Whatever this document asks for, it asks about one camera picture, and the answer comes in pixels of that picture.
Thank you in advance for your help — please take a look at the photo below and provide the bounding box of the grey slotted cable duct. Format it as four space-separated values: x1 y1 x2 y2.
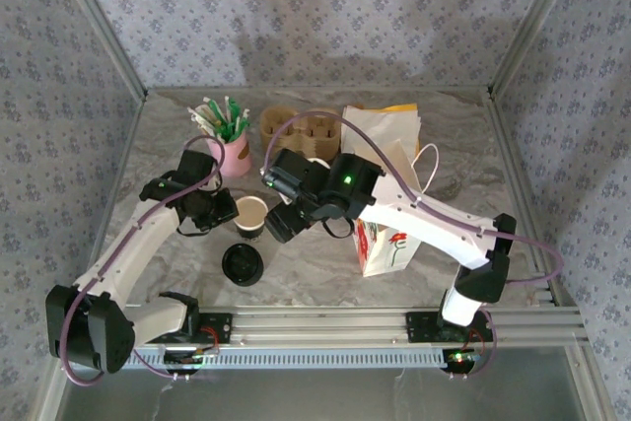
122 346 448 371

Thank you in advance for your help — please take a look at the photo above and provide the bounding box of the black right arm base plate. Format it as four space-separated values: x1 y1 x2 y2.
404 311 496 344

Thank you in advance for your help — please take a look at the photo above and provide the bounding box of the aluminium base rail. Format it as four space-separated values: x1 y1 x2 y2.
127 306 591 348

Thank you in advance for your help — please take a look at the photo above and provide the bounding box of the black sleeved paper coffee cup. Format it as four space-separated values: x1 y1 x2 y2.
234 195 270 241

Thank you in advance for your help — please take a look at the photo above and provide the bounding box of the yellow paper sheet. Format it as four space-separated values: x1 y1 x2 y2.
380 103 423 119

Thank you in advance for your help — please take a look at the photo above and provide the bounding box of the pink straw holder cup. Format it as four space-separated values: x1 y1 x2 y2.
205 133 254 178

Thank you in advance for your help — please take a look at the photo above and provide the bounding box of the brown paper straw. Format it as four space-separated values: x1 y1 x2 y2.
196 114 221 139

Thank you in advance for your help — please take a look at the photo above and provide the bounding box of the stack of black lids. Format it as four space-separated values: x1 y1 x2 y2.
221 242 265 288

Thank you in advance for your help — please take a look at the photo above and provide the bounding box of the white flower print paper bag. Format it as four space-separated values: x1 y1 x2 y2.
339 137 441 278

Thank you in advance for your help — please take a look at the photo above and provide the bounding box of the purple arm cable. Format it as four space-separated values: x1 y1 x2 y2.
263 112 566 382
58 133 232 386

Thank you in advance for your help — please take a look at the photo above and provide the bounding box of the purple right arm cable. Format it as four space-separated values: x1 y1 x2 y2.
263 112 566 382

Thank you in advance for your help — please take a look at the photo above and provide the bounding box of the aluminium frame post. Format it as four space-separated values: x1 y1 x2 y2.
48 0 149 100
487 0 588 97

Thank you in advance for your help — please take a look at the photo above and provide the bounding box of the green wrapped straw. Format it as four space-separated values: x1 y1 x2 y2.
229 100 251 139
205 98 226 126

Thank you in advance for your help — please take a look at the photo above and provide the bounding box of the small circuit board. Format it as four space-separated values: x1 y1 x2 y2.
442 347 482 374
164 347 221 374

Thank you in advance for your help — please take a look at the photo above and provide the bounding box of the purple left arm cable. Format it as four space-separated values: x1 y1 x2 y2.
58 133 232 386

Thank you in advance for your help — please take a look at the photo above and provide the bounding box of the brown pulp cup carrier stack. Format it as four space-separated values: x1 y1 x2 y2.
259 105 343 157

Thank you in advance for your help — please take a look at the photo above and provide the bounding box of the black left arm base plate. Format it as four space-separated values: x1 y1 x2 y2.
189 311 234 344

